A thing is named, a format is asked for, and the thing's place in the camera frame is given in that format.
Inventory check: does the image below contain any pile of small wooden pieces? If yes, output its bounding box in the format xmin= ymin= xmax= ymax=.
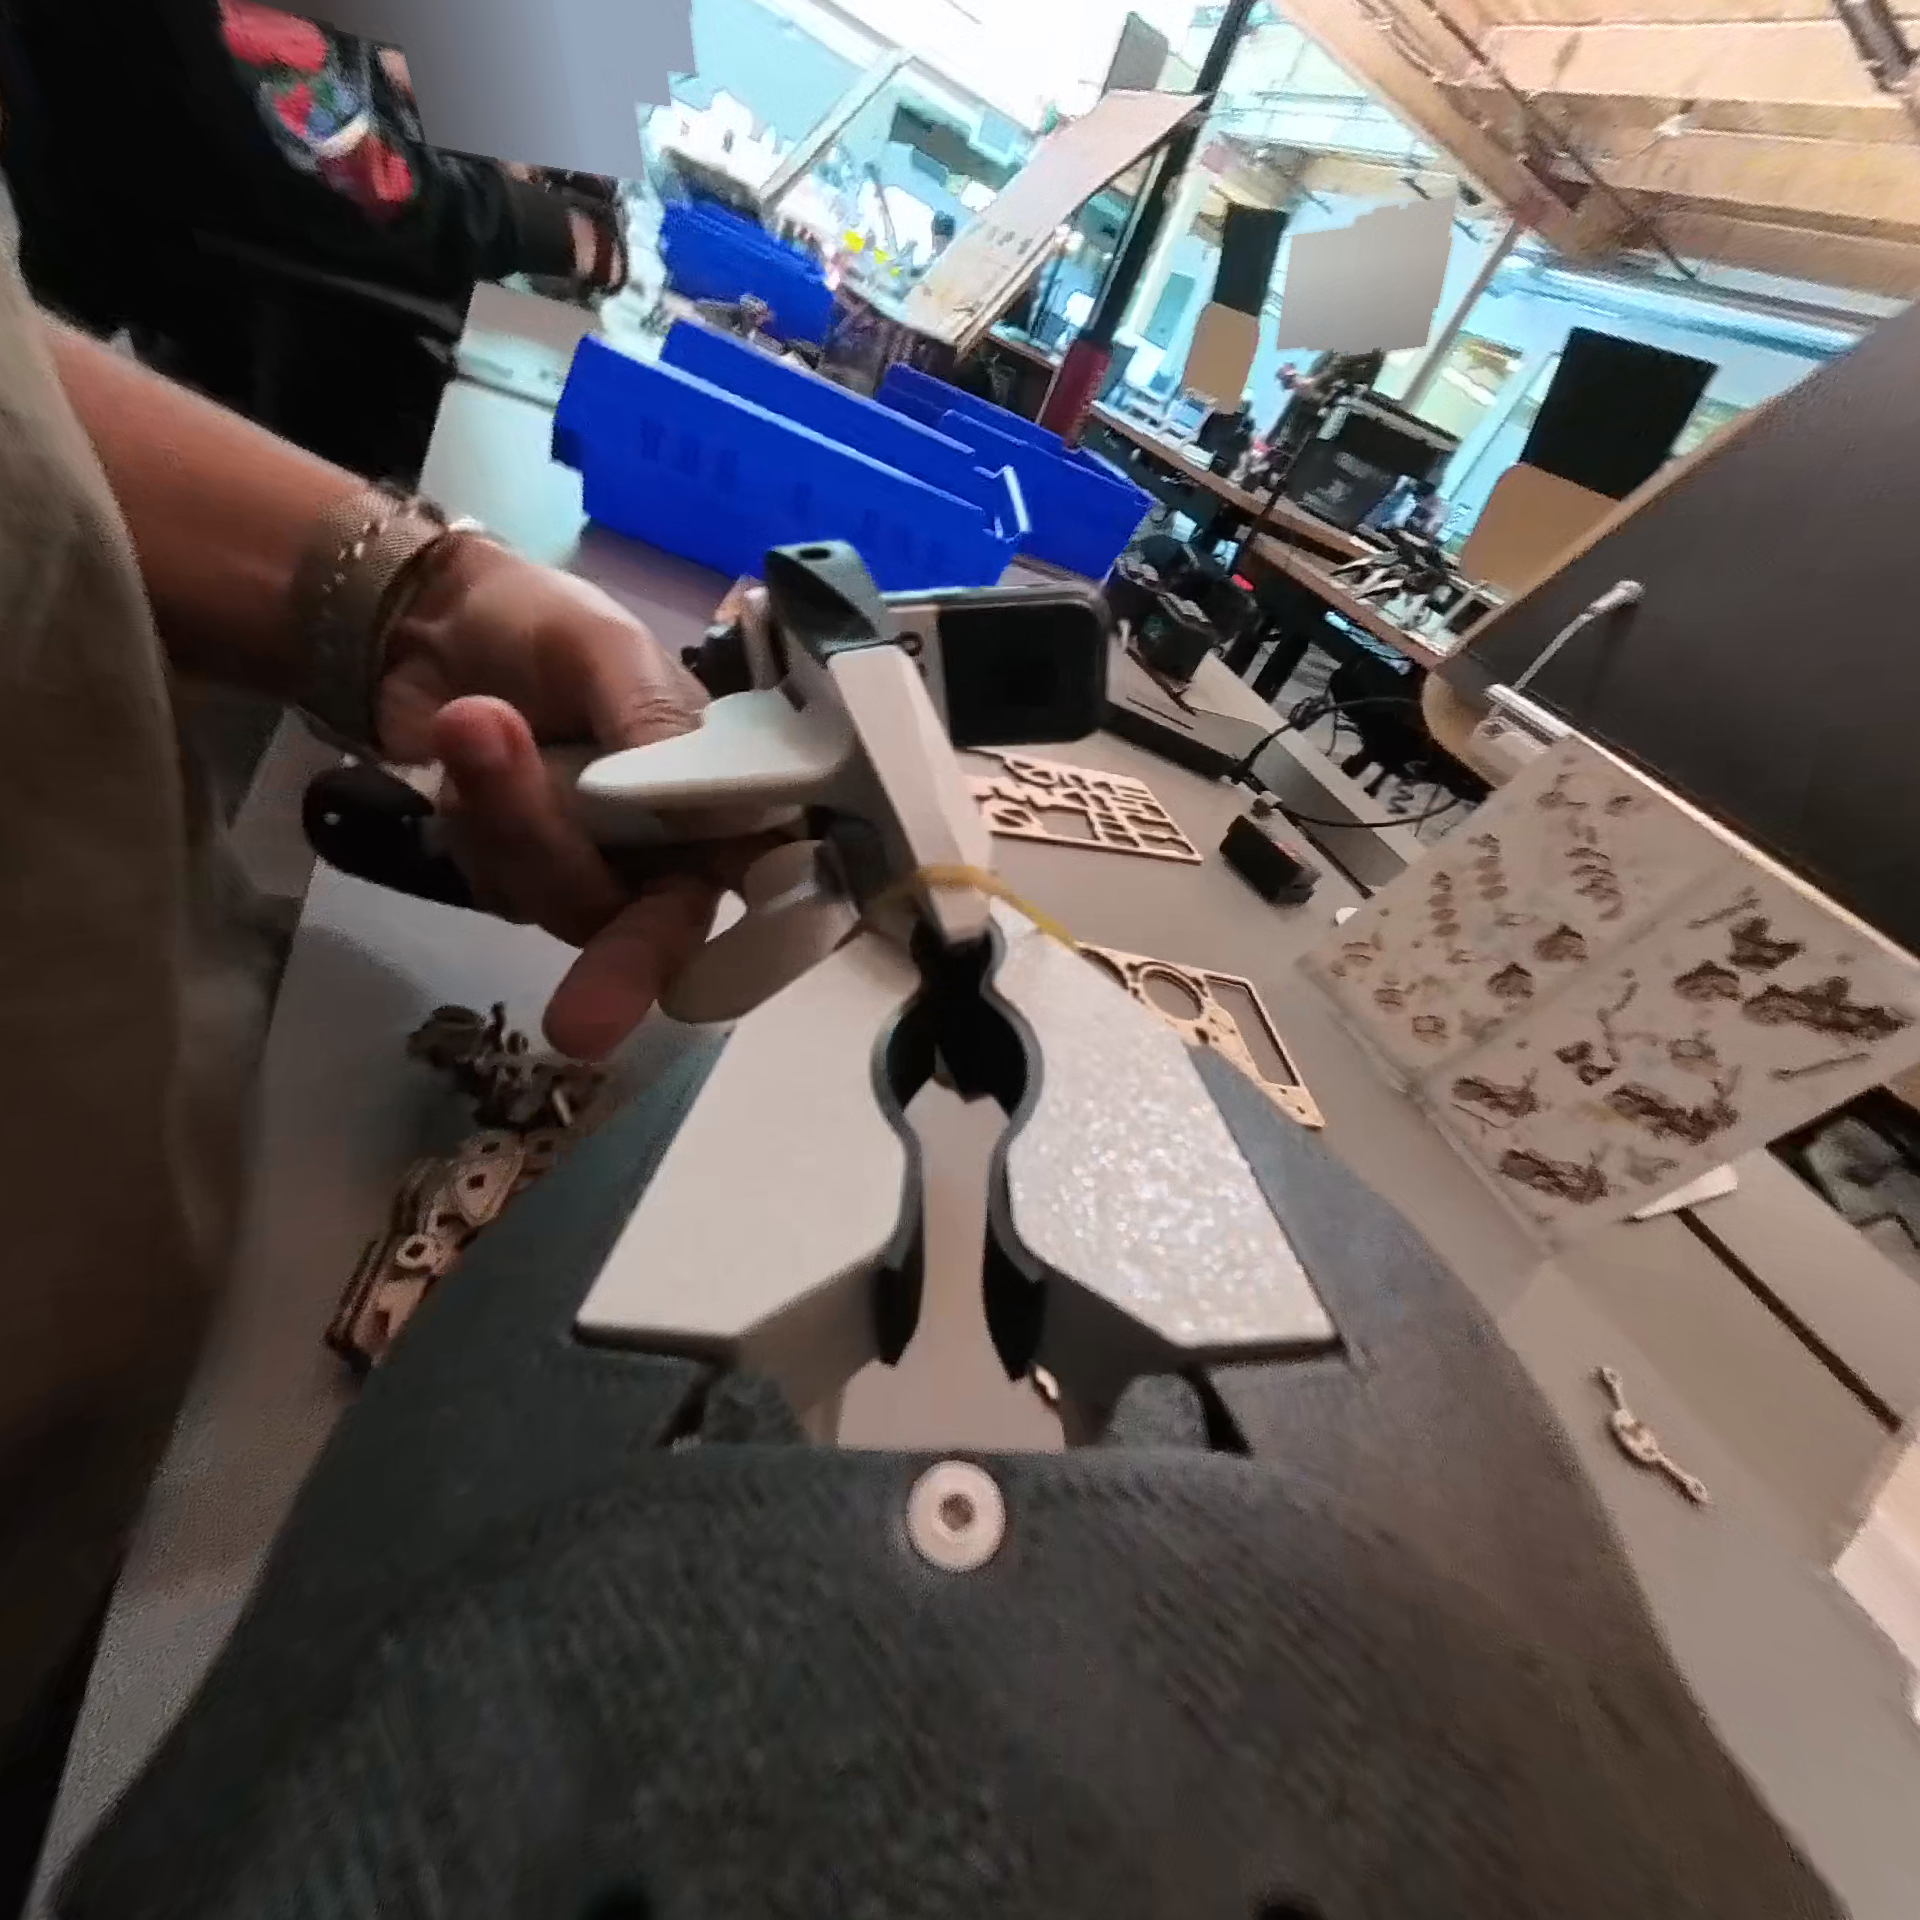
xmin=323 ymin=1000 xmax=620 ymax=1369

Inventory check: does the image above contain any slotted wooden cutout sheet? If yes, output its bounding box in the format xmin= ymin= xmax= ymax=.
xmin=965 ymin=753 xmax=1207 ymax=876

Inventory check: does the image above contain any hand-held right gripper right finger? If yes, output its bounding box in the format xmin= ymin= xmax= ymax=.
xmin=961 ymin=913 xmax=1344 ymax=1449

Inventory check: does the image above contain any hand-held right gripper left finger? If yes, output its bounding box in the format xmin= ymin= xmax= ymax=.
xmin=575 ymin=929 xmax=963 ymax=1449

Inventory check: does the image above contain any person's left forearm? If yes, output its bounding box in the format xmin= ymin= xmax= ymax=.
xmin=37 ymin=321 xmax=452 ymax=723

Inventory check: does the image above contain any small wooden link piece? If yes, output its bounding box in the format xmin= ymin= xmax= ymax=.
xmin=1592 ymin=1361 xmax=1714 ymax=1508

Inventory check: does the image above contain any grey desk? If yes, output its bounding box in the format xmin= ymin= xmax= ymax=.
xmin=60 ymin=277 xmax=1920 ymax=1920

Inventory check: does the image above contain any grey gooseneck microphone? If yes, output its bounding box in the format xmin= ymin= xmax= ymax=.
xmin=1481 ymin=579 xmax=1649 ymax=753

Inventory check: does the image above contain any large tilted plywood board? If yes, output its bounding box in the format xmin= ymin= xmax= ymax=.
xmin=897 ymin=87 xmax=1215 ymax=349

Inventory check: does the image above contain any person's beige shirt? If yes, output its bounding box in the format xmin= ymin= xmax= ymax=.
xmin=0 ymin=171 xmax=308 ymax=1728

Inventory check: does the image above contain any black cable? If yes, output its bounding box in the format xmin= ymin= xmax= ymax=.
xmin=1231 ymin=691 xmax=1479 ymax=830

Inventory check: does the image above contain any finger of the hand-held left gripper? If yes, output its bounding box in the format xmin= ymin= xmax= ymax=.
xmin=667 ymin=838 xmax=905 ymax=1023
xmin=816 ymin=638 xmax=1004 ymax=952

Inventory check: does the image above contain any metal wrist bracelet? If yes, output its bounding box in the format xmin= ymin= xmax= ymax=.
xmin=289 ymin=483 xmax=490 ymax=744

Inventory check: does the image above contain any small black box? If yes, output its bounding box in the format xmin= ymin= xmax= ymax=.
xmin=1217 ymin=809 xmax=1325 ymax=907

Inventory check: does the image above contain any blue plastic bin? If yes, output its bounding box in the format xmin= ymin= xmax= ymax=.
xmin=661 ymin=315 xmax=1161 ymax=584
xmin=657 ymin=191 xmax=845 ymax=349
xmin=552 ymin=334 xmax=1034 ymax=590

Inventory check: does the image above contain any large black monitor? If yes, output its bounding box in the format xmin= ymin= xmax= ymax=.
xmin=1458 ymin=299 xmax=1920 ymax=968

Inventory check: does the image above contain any yellow rubber band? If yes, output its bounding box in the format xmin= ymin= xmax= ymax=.
xmin=857 ymin=861 xmax=1085 ymax=952

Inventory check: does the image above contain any person's left hand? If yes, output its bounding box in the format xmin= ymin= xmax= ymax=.
xmin=373 ymin=557 xmax=801 ymax=1063

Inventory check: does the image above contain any wooden sheet with round hole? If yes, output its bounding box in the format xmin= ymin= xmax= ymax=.
xmin=1076 ymin=940 xmax=1329 ymax=1133

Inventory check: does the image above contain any printed instruction sheet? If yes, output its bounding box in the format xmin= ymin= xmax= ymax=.
xmin=1295 ymin=736 xmax=1920 ymax=1259

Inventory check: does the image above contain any long wooden workbench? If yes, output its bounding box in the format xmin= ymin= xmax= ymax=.
xmin=976 ymin=321 xmax=1509 ymax=670

